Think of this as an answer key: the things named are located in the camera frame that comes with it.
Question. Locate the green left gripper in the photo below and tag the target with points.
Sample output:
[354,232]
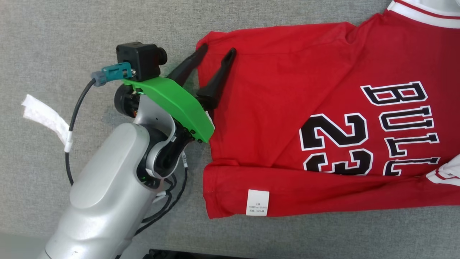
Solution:
[176,102]

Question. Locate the red Bulls basketball jersey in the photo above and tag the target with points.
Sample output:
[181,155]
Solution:
[287,90]

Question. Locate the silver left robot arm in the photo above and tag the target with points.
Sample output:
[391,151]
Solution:
[107,187]

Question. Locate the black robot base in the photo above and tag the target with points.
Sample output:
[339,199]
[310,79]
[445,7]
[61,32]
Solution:
[197,254]

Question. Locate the white fabric tape tag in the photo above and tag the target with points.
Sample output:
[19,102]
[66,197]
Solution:
[46,115]

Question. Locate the teal left camera connector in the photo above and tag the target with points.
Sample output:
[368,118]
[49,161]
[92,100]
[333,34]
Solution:
[113,72]

